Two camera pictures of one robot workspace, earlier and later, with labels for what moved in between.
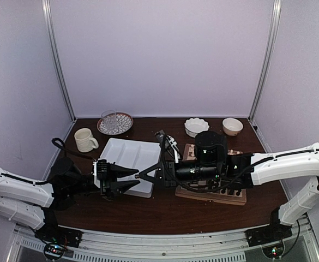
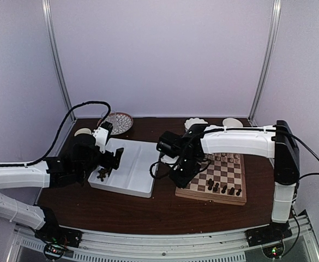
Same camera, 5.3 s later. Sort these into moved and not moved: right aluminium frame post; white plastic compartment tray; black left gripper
Moved: black left gripper
Not moved: right aluminium frame post; white plastic compartment tray
